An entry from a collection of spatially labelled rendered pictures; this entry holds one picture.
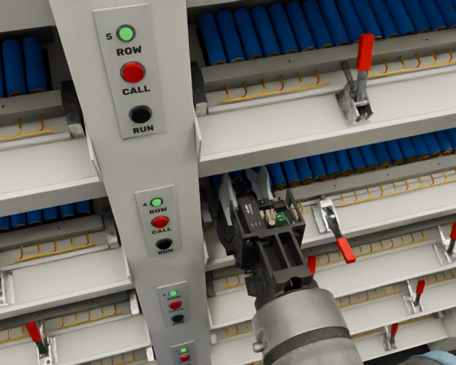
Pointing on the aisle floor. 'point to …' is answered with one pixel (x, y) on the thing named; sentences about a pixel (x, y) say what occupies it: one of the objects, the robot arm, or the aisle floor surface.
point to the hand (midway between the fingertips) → (237, 179)
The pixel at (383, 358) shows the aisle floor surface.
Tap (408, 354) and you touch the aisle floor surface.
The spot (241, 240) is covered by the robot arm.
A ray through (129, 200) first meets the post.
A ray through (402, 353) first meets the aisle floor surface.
